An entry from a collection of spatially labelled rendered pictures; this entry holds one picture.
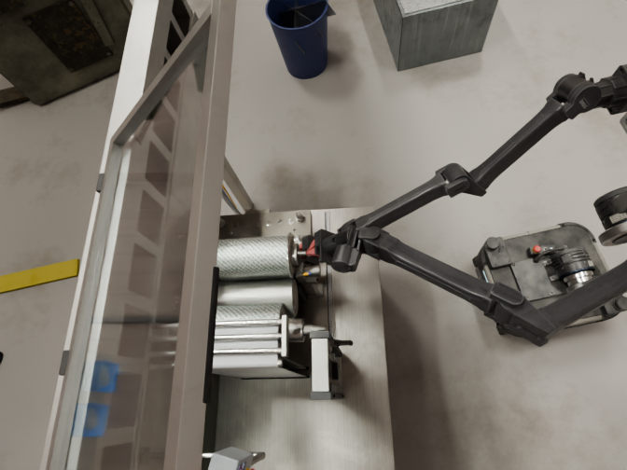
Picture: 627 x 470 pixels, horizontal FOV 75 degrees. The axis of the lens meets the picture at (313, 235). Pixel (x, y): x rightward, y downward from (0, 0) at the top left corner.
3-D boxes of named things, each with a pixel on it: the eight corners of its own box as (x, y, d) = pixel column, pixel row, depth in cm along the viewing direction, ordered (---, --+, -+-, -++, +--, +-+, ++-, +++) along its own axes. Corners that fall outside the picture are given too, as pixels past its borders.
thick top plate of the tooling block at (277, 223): (313, 253, 161) (311, 247, 155) (214, 258, 165) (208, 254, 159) (312, 215, 167) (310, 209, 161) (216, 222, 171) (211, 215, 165)
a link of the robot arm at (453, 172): (464, 190, 139) (476, 208, 131) (438, 170, 133) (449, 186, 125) (585, 84, 119) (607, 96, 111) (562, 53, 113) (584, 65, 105)
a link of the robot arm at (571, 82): (588, 99, 120) (600, 106, 116) (553, 107, 121) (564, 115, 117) (595, 67, 115) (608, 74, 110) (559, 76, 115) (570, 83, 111)
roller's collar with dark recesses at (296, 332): (305, 343, 116) (301, 339, 110) (284, 343, 116) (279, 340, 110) (304, 320, 118) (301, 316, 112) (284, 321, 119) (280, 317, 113)
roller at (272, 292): (298, 318, 137) (291, 311, 126) (224, 321, 140) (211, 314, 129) (298, 283, 142) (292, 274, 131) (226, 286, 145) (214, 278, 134)
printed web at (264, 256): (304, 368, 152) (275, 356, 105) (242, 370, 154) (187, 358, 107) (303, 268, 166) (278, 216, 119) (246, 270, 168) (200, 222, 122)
